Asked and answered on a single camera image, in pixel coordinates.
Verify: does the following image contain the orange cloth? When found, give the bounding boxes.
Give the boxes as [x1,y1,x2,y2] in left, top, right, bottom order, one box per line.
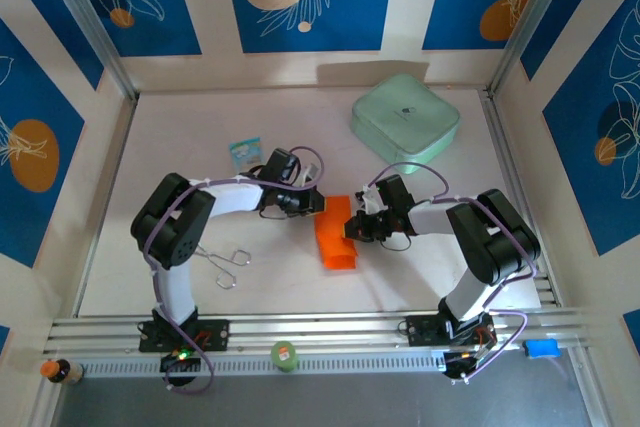
[313,194,359,271]

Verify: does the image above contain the blue wet wipes packet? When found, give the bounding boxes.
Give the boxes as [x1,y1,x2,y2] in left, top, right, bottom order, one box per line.
[228,136,265,171]

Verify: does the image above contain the mint green zip case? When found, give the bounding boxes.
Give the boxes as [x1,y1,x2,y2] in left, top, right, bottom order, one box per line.
[350,73,461,176]

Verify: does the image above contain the green capped can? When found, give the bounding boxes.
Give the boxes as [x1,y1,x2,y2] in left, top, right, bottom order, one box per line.
[270,340,300,373]

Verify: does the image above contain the black electronics board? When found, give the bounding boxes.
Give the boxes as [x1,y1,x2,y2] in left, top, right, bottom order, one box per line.
[442,350,494,384]
[159,350,200,374]

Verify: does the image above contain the blue box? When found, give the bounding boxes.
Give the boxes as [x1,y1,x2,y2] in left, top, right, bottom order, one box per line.
[522,339,560,360]

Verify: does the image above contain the brown bottle orange cap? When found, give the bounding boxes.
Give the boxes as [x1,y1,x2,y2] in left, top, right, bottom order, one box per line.
[39,357,85,387]

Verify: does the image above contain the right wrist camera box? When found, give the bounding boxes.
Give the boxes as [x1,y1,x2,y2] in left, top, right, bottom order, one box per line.
[355,174,415,213]

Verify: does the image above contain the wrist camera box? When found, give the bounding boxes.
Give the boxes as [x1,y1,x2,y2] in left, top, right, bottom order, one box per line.
[263,148,321,187]
[355,174,415,213]

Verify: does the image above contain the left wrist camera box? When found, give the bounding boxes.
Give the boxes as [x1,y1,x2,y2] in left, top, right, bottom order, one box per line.
[263,148,321,187]

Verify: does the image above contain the metal wire tongs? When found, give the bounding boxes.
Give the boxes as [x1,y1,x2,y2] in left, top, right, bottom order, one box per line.
[192,244,252,291]

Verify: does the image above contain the aluminium mounting rail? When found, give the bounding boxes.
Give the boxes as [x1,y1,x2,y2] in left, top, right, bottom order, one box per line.
[43,307,594,356]

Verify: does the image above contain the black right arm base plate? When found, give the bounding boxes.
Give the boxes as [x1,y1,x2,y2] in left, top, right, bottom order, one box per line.
[405,314,496,348]

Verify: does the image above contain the slotted grey cable duct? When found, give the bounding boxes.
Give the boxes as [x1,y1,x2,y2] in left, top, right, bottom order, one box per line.
[79,350,449,378]

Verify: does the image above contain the aluminium side rail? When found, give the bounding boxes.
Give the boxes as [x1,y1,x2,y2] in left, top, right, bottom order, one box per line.
[480,88,559,308]

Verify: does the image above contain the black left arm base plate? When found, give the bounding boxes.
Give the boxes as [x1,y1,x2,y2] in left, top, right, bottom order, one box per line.
[138,319,231,353]

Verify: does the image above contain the aluminium frame post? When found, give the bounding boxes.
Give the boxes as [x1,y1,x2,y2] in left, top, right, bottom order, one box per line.
[37,0,139,101]
[487,0,584,98]

